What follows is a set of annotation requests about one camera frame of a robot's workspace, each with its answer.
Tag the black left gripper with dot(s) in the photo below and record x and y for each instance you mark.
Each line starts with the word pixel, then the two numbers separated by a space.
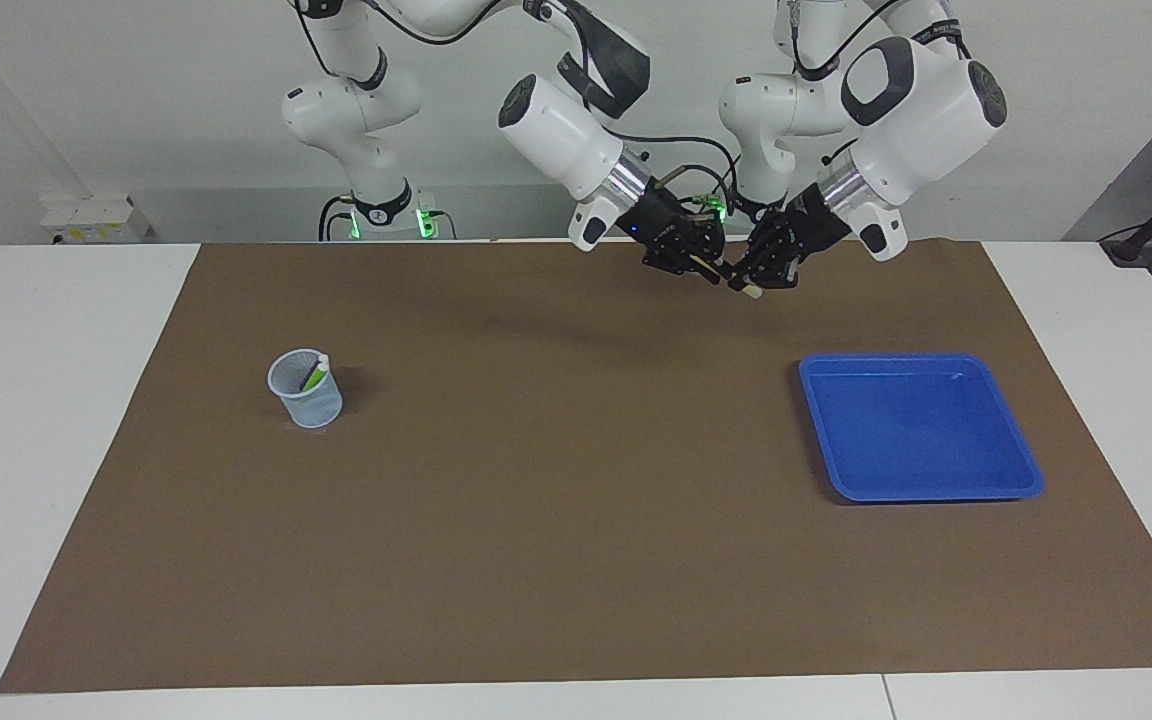
pixel 796 240

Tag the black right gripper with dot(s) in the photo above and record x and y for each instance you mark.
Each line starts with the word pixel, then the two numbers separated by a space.
pixel 666 235

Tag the yellow pen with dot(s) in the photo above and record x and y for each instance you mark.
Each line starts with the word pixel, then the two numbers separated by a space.
pixel 748 292

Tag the purple pen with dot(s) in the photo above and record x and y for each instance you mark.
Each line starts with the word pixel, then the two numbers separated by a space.
pixel 322 360

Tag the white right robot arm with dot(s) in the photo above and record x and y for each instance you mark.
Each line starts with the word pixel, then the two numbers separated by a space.
pixel 561 130

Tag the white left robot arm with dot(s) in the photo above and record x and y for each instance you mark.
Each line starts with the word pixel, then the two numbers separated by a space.
pixel 916 110

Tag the blue plastic tray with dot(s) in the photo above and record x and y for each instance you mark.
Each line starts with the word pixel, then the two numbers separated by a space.
pixel 916 440

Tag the brown table mat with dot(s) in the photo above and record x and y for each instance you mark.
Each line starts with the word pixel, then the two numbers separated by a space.
pixel 576 500

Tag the translucent light blue cup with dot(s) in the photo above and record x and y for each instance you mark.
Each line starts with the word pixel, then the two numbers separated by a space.
pixel 311 410

